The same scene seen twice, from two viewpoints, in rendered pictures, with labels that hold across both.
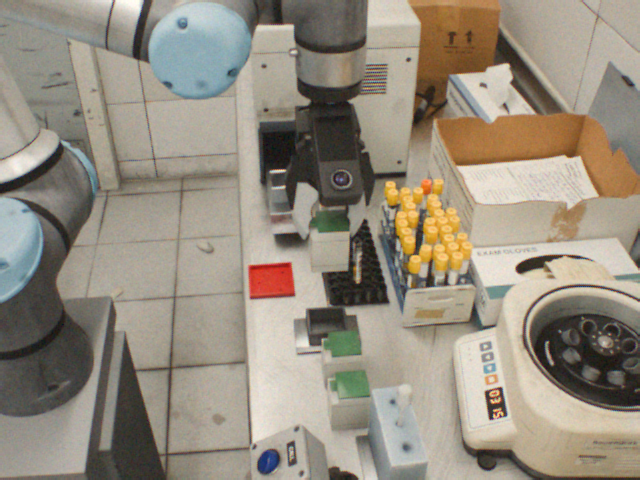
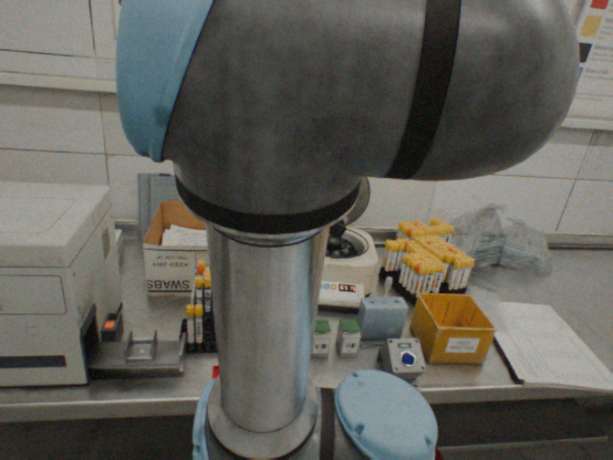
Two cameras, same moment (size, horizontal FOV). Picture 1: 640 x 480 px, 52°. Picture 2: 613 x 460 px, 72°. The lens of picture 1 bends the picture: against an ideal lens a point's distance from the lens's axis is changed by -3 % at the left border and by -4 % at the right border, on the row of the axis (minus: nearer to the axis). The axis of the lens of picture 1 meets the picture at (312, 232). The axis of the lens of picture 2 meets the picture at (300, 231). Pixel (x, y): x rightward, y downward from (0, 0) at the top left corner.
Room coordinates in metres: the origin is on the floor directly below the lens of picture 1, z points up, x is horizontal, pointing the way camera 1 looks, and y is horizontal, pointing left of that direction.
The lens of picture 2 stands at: (0.69, 0.69, 1.50)
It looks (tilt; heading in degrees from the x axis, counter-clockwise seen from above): 25 degrees down; 266
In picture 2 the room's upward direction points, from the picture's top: 6 degrees clockwise
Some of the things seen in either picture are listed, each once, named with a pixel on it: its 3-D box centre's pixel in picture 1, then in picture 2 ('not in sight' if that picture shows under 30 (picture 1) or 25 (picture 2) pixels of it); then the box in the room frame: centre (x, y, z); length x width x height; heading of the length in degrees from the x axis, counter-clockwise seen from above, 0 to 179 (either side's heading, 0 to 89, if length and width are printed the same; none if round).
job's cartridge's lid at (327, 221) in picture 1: (329, 221); not in sight; (0.64, -0.02, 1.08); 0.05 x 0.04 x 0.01; 95
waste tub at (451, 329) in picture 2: not in sight; (450, 328); (0.27, -0.08, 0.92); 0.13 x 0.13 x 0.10; 3
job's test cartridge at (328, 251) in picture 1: (328, 242); not in sight; (0.64, -0.02, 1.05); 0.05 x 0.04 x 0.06; 95
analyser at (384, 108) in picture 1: (327, 73); (31, 277); (1.15, -0.03, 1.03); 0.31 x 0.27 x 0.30; 6
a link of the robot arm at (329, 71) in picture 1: (327, 59); not in sight; (0.66, -0.02, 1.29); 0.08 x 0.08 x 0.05
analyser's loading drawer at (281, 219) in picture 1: (286, 182); (129, 350); (0.95, 0.04, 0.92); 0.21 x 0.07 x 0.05; 6
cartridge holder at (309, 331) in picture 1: (326, 328); not in sight; (0.64, -0.02, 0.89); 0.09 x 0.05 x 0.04; 95
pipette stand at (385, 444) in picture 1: (395, 449); (380, 319); (0.43, -0.09, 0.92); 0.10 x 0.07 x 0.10; 8
